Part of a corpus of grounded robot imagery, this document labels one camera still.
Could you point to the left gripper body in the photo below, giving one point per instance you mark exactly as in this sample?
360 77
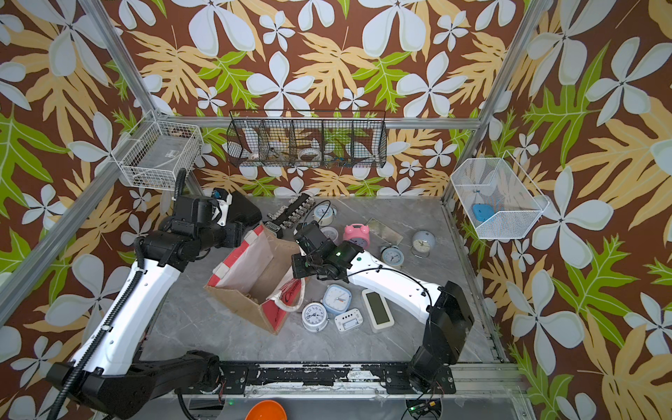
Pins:
227 236

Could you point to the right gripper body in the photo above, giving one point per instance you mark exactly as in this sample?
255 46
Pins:
304 265

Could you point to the pink twin-bell alarm clock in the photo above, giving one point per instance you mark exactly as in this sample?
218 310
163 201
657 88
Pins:
358 234

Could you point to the canvas bag with red sides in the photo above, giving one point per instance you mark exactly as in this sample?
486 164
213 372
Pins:
256 282

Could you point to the white rectangular digital clock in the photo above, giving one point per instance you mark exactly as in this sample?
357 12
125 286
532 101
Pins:
378 309

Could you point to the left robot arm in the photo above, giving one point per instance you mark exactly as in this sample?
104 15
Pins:
104 375

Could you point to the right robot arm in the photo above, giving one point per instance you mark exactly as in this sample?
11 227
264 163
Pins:
442 309

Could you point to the lilac round alarm clock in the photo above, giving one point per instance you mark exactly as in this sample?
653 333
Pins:
331 233

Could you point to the cream and blue alarm clock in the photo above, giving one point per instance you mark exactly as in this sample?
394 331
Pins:
324 214

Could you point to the blue square alarm clock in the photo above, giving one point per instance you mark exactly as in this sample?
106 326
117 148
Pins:
337 299

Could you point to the white round alarm clock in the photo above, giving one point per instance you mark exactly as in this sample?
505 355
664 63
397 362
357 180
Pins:
314 317

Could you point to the mirror digital clock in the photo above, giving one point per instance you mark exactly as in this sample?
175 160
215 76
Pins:
384 232

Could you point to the small white digital clock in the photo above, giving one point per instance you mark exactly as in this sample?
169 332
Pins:
349 320

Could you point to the light blue twin-bell alarm clock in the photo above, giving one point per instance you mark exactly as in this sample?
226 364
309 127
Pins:
392 256

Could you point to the grey round globe clock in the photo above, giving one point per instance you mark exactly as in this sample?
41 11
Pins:
422 243

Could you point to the orange bowl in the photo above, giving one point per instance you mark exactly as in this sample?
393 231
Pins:
267 410

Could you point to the blue object in basket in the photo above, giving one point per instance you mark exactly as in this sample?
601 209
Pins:
482 212

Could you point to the socket set on black rail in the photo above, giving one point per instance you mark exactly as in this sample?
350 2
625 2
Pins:
288 216

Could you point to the black wire basket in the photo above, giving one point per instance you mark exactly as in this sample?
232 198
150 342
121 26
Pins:
310 138

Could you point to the white wire basket left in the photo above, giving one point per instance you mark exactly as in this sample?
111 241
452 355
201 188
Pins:
155 150

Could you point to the white wire basket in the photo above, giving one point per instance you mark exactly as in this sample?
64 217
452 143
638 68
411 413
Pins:
155 150
505 185

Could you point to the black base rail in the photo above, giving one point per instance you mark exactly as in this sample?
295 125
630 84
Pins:
246 379

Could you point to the white wire basket right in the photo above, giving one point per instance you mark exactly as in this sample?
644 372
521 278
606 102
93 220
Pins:
505 185

